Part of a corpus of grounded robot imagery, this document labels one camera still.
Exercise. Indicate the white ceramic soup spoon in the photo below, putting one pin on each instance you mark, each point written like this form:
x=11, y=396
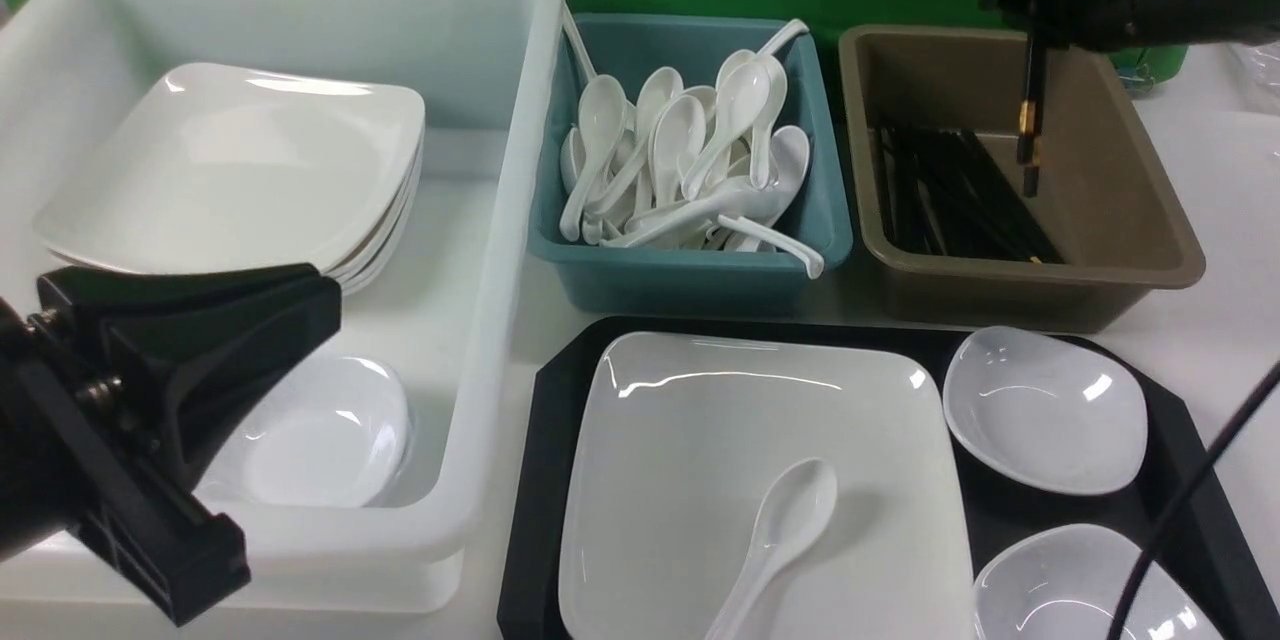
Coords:
x=794, y=514

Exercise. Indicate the pile of white soup spoons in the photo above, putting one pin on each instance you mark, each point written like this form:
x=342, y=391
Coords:
x=710, y=167

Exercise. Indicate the white small bowl in tub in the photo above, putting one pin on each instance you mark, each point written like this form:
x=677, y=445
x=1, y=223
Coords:
x=333, y=433

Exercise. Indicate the large white plastic tub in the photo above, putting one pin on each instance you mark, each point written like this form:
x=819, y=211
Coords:
x=441, y=313

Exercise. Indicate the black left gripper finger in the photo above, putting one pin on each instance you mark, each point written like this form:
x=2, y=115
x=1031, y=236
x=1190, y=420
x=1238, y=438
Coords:
x=193, y=354

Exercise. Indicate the stack of white square plates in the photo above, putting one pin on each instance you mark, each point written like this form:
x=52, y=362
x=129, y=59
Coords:
x=219, y=168

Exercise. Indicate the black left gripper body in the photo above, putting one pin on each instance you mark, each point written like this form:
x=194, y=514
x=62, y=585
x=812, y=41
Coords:
x=63, y=473

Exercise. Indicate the teal plastic bin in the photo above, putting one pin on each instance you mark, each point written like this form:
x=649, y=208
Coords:
x=646, y=281

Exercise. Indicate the black plastic serving tray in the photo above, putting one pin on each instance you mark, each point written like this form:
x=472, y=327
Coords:
x=1206, y=551

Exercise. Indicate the brown plastic bin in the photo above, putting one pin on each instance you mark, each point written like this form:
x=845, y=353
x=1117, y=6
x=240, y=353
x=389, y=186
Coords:
x=1104, y=199

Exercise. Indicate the large white square plate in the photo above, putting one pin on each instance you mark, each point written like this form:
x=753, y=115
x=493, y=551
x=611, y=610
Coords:
x=680, y=438

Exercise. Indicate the clear plastic wrap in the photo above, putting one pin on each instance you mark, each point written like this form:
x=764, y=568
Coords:
x=1259, y=67

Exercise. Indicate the pile of black chopsticks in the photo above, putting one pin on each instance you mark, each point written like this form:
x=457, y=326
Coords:
x=942, y=194

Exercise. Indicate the white small bowl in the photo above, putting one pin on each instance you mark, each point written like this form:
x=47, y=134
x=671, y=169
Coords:
x=1046, y=413
x=333, y=433
x=1064, y=583

